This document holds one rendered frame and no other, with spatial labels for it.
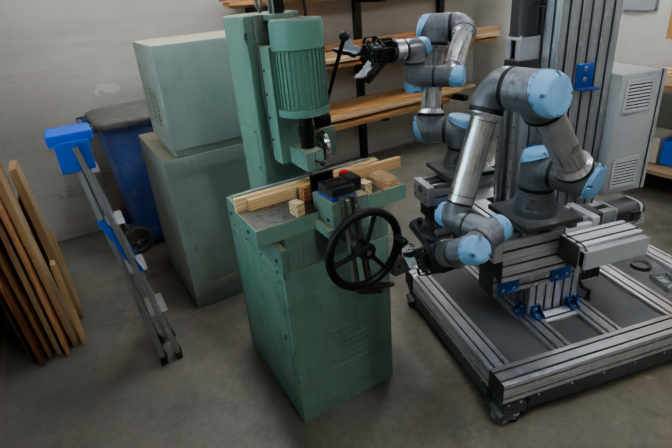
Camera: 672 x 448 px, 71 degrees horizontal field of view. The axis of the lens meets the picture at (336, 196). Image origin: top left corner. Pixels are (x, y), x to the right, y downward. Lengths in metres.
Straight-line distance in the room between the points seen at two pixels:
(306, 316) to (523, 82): 1.06
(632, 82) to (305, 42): 1.17
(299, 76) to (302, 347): 0.98
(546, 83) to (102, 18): 3.08
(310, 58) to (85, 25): 2.43
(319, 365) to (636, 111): 1.52
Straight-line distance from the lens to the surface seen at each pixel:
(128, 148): 3.27
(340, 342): 1.91
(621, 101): 2.00
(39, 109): 3.78
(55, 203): 3.95
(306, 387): 1.96
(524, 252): 1.75
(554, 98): 1.29
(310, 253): 1.63
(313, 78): 1.55
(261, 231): 1.51
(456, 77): 1.72
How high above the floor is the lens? 1.59
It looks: 24 degrees down
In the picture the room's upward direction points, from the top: 5 degrees counter-clockwise
